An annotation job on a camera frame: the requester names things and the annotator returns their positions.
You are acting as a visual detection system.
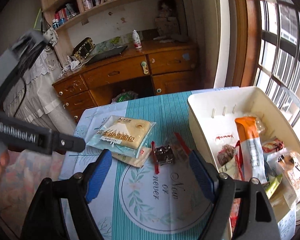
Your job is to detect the green plastic bag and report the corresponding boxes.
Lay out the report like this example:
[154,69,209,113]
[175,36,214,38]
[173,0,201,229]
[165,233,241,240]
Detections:
[111,91,138,103]

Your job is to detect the Fuji bread package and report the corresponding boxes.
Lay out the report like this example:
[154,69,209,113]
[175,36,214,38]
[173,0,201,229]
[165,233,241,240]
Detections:
[87,115,156,158]

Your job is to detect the brown cake packet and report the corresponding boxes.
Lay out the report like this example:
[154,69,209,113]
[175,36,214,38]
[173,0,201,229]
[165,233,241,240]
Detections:
[267,148,300,206]

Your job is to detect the white red bottle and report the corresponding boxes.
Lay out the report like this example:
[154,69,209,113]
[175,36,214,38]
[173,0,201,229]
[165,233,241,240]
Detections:
[132,30,142,49]

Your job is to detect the metal window grille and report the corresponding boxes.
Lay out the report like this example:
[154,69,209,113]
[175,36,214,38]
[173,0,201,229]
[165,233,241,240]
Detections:
[255,0,300,131]

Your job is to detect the white red snack bag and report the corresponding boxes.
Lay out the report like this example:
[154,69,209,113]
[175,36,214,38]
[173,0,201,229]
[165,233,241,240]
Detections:
[262,137,285,154]

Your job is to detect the red wrapped brownie packet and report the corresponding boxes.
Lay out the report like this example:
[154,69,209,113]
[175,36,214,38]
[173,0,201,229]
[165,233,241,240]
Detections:
[151,132,191,175]

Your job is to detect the doll figure on desk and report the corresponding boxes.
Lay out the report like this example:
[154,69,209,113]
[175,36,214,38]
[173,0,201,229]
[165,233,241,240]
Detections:
[155,0,180,37]

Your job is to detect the floral pastel bedding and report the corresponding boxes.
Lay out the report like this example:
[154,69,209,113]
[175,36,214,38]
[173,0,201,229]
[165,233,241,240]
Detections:
[0,150,64,239]

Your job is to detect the orange white snack bar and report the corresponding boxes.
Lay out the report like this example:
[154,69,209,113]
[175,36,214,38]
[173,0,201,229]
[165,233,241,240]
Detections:
[235,116,267,184]

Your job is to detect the wooden desk with drawers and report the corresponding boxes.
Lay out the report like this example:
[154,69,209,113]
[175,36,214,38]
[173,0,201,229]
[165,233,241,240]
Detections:
[52,41,200,121]

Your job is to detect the black gold patterned case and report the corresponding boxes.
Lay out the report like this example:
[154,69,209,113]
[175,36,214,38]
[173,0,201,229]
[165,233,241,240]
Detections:
[71,37,95,62]

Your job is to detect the white lace cover cloth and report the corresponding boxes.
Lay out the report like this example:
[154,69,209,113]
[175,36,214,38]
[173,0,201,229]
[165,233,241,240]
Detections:
[3,47,76,135]

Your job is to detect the white plastic storage bin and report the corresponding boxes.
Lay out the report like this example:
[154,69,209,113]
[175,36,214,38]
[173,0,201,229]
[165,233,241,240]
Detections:
[187,87,300,239]

